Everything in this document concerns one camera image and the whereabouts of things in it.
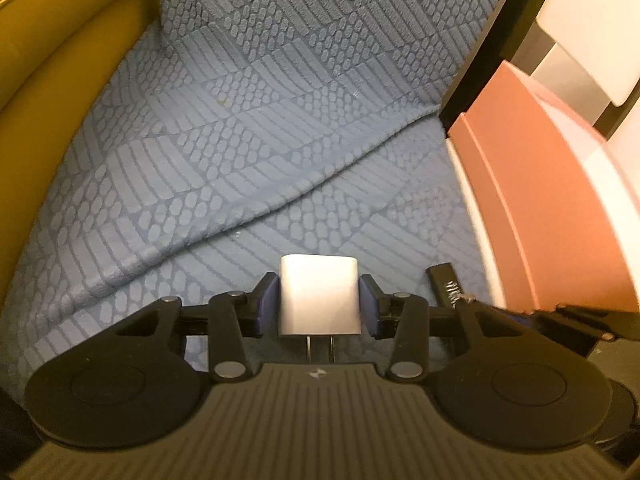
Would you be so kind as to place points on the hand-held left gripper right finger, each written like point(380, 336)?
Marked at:
point(370, 305)

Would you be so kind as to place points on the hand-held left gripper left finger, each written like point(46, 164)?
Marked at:
point(267, 305)

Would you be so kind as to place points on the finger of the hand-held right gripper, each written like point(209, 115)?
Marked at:
point(590, 322)

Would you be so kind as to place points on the white power adapter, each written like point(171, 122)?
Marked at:
point(320, 297)

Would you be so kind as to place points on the terracotta pink board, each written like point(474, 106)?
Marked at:
point(550, 200)

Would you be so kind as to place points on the small black stick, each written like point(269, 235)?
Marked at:
point(446, 285)

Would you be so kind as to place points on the blue quilted mat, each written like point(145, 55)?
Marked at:
point(250, 135)

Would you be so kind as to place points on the beige folding chair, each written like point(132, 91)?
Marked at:
point(500, 40)

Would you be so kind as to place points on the beige plastic panel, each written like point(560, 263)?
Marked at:
point(590, 25)

